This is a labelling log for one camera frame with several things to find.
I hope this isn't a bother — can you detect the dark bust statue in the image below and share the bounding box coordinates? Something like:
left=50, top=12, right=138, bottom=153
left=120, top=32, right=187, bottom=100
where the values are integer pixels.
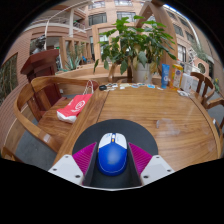
left=32, top=34, right=48, bottom=55

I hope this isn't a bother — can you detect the yellow liquid bottle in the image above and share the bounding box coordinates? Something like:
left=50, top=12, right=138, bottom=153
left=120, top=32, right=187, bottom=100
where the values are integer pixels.
left=170, top=63, right=184, bottom=92

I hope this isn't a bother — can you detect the round black mouse pad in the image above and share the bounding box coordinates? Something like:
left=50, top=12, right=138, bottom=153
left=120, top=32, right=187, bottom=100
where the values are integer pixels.
left=72, top=118, right=159, bottom=189

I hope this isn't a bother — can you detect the dark red wooden lectern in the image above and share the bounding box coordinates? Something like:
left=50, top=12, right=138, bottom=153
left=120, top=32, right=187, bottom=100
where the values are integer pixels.
left=19, top=49, right=63, bottom=113

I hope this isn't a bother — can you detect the spiky green agave plant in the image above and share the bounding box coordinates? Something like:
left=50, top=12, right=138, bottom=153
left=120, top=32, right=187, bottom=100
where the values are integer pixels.
left=64, top=44, right=84, bottom=71

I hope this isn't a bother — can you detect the small white flat packet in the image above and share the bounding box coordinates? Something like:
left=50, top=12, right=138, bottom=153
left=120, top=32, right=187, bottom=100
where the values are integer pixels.
left=177, top=89, right=191, bottom=98

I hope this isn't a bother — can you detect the blue and white computer mouse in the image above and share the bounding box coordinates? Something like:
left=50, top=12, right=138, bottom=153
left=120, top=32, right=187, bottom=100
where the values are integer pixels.
left=96, top=132, right=129, bottom=177

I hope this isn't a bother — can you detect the green potted plant, white pot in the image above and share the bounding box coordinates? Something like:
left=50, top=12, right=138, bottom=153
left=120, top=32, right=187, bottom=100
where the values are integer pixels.
left=93, top=14, right=178, bottom=84

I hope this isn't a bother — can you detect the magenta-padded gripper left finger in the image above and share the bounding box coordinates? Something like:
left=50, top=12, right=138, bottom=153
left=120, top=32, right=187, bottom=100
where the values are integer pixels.
left=48, top=142, right=99, bottom=187

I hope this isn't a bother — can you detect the wooden armchair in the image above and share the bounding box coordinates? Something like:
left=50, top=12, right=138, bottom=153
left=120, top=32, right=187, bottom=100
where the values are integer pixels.
left=13, top=75, right=101, bottom=154
left=107, top=63, right=129, bottom=84
left=190, top=71, right=216, bottom=104
left=206, top=98, right=224, bottom=158

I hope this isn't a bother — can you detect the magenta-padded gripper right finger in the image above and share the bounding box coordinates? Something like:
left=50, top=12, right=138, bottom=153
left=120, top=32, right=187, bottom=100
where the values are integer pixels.
left=128, top=142, right=175, bottom=187

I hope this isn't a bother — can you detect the blue squeeze tube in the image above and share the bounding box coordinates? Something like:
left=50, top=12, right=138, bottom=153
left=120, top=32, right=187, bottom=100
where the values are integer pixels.
left=160, top=63, right=171, bottom=90

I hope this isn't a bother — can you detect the red and white bag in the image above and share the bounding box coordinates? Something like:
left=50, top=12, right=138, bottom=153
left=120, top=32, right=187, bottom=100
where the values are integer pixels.
left=56, top=79, right=95, bottom=124

